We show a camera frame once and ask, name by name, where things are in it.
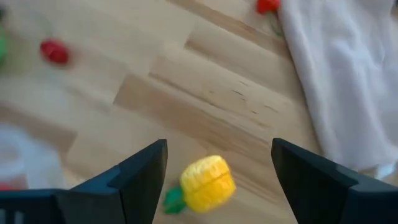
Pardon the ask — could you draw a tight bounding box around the pale pink folded towel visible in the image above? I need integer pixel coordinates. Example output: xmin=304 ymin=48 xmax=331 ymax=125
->
xmin=277 ymin=0 xmax=398 ymax=181

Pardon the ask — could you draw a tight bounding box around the clear plastic container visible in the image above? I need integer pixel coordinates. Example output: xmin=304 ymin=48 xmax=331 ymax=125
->
xmin=0 ymin=122 xmax=66 ymax=191

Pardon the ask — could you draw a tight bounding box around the small red cherry toy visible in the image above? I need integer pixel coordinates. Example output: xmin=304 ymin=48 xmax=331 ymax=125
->
xmin=39 ymin=37 xmax=71 ymax=67
xmin=256 ymin=0 xmax=284 ymax=37

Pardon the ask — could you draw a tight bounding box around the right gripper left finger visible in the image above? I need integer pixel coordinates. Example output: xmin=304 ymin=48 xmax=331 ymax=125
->
xmin=55 ymin=139 xmax=169 ymax=224

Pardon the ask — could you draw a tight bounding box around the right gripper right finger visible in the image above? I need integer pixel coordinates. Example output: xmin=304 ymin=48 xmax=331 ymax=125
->
xmin=272 ymin=138 xmax=358 ymax=224

